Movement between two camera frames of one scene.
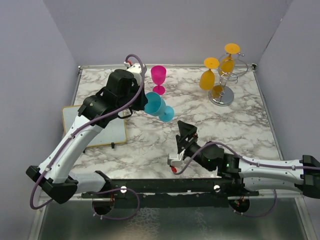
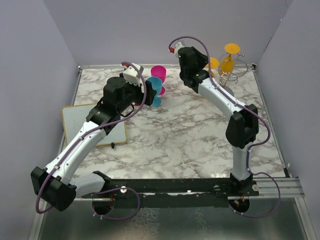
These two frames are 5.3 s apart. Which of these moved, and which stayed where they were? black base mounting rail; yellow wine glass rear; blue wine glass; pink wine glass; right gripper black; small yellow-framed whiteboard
Moved: right gripper black; blue wine glass
Stayed: pink wine glass; black base mounting rail; small yellow-framed whiteboard; yellow wine glass rear
